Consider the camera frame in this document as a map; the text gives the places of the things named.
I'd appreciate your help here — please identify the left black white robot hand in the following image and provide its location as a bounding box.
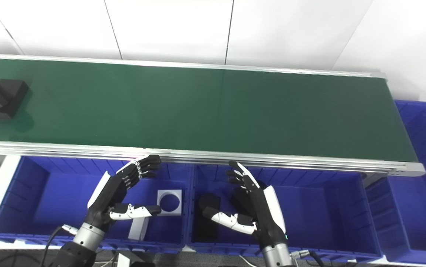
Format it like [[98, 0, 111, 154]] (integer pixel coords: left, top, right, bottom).
[[84, 155, 162, 232]]

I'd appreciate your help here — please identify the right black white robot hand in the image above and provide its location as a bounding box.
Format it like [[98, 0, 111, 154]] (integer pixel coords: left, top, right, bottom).
[[202, 160, 288, 250]]

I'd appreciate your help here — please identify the black cylinder block part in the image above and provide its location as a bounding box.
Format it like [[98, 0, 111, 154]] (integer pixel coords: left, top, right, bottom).
[[192, 193, 221, 243], [0, 73, 30, 120]]

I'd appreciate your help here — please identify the white block part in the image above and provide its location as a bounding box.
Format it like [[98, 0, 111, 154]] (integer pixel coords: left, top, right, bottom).
[[128, 216, 149, 241]]

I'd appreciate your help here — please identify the blue plastic bin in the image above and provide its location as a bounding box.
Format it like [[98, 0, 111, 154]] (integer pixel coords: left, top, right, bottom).
[[0, 156, 193, 254], [187, 163, 384, 263], [365, 99, 426, 266]]

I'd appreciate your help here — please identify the green conveyor belt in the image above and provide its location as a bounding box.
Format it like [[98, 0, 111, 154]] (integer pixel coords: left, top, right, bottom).
[[0, 57, 419, 162], [0, 54, 426, 177]]

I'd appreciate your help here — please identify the white block with round hole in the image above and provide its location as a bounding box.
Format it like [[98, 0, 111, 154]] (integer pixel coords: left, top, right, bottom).
[[157, 189, 182, 216]]

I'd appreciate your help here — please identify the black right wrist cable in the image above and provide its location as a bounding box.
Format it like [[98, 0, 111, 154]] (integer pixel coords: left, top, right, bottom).
[[290, 250, 326, 267]]

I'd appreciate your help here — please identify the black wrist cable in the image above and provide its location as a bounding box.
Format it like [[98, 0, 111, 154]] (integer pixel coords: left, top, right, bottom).
[[40, 224, 80, 267], [290, 250, 326, 267]]

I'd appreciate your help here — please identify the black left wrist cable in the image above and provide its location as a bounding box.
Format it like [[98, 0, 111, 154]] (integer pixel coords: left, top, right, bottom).
[[40, 224, 80, 267]]

